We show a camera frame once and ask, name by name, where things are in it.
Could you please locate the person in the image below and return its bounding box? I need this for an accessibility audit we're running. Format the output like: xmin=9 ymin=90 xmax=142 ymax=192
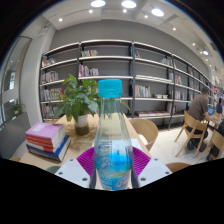
xmin=215 ymin=97 xmax=224 ymax=116
xmin=185 ymin=87 xmax=215 ymax=152

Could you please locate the grey bookshelf unit with books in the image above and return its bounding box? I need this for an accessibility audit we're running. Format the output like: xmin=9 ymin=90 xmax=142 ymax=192
xmin=39 ymin=39 xmax=218 ymax=130

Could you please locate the red book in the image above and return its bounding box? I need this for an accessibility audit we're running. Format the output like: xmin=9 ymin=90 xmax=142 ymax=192
xmin=26 ymin=135 xmax=67 ymax=154
xmin=25 ymin=131 xmax=66 ymax=150

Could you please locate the small potted plant on ledge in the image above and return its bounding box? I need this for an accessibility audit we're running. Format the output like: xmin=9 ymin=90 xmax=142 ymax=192
xmin=9 ymin=99 xmax=26 ymax=117

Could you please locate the dark blue book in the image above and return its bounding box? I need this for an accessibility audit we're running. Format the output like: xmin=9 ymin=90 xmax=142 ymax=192
xmin=25 ymin=134 xmax=72 ymax=163

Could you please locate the clear blue-capped drink bottle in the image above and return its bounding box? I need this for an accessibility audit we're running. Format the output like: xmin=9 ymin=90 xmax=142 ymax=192
xmin=93 ymin=78 xmax=134 ymax=192

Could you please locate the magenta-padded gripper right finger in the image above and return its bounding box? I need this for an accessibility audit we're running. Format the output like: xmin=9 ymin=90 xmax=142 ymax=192
xmin=130 ymin=147 xmax=173 ymax=190

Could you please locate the pink book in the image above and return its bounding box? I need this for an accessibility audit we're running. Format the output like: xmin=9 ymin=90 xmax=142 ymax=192
xmin=25 ymin=121 xmax=65 ymax=145

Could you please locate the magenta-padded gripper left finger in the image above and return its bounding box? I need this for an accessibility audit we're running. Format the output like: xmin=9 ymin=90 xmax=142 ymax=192
xmin=54 ymin=147 xmax=97 ymax=190

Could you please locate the green potted plant white pot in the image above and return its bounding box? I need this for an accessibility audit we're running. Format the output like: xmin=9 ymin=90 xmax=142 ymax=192
xmin=46 ymin=73 xmax=131 ymax=137

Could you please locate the wooden chair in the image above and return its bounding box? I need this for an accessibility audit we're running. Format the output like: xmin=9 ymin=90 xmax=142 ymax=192
xmin=204 ymin=128 xmax=224 ymax=161
xmin=173 ymin=110 xmax=209 ymax=159
xmin=164 ymin=162 xmax=192 ymax=174
xmin=129 ymin=118 xmax=160 ymax=152

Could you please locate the group of ceiling lights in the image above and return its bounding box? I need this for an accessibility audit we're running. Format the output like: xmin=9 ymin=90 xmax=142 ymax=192
xmin=56 ymin=0 xmax=211 ymax=56

